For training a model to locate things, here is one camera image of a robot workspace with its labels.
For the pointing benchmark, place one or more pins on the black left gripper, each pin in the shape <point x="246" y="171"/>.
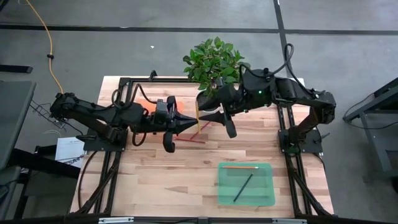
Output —
<point x="172" y="124"/>

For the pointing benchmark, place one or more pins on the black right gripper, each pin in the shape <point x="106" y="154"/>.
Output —
<point x="227" y="99"/>

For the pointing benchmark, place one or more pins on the yellow pencil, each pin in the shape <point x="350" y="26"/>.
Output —
<point x="199" y="127"/>

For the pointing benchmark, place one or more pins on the red pencil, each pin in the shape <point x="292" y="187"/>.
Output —
<point x="189" y="140"/>
<point x="203" y="128"/>

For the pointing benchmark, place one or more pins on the orange pencil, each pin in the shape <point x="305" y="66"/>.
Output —
<point x="239" y="167"/>

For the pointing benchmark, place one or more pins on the dark green pencil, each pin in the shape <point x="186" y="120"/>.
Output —
<point x="243" y="187"/>

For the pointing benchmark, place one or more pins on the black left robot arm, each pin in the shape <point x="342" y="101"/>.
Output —
<point x="93" y="112"/>

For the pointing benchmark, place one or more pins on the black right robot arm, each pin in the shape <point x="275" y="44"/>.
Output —
<point x="311" y="99"/>

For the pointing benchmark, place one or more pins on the white ribbed plant pot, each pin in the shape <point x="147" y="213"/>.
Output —
<point x="211" y="110"/>

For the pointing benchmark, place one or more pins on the orange translucent plastic tray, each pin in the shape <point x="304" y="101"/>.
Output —
<point x="146" y="104"/>

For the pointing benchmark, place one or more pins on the green leafy plant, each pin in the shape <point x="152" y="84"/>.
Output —
<point x="214" y="62"/>

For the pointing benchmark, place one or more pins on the green translucent plastic tray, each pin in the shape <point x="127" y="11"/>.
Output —
<point x="264" y="186"/>

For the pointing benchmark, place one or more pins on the white paper sheet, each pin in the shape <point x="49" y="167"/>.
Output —
<point x="66" y="149"/>

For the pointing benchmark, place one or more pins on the black floor beam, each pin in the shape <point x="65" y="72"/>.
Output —
<point x="46" y="165"/>

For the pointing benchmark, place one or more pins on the grey metal cart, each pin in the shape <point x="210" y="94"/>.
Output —
<point x="388" y="102"/>

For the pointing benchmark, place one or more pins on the grey desk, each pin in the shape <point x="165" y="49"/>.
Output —
<point x="12" y="118"/>

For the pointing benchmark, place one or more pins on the black floor strip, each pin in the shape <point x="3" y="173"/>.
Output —
<point x="15" y="68"/>

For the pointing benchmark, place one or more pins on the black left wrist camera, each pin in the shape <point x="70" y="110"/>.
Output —
<point x="161" y="107"/>

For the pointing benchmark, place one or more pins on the black aluminium table frame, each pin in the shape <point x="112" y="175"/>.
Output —
<point x="161" y="80"/>

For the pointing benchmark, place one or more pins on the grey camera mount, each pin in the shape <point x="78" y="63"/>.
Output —
<point x="203" y="220"/>

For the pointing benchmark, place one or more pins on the silver aluminium bracket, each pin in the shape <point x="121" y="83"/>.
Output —
<point x="115" y="220"/>
<point x="289" y="221"/>

